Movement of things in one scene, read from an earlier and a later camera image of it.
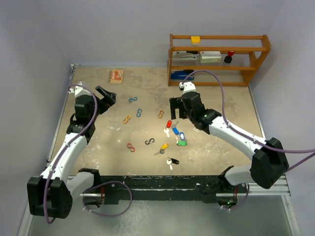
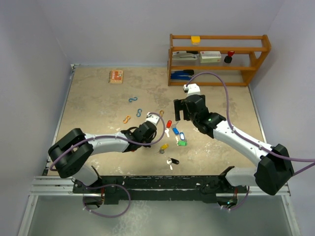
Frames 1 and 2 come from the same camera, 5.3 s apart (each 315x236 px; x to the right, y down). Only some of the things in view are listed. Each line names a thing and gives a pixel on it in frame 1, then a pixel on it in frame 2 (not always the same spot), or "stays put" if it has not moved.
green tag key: x=183 y=143 stays put
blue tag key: x=174 y=129 stays put
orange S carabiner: x=127 y=117 stays put
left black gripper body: x=102 y=104 → x=146 y=141
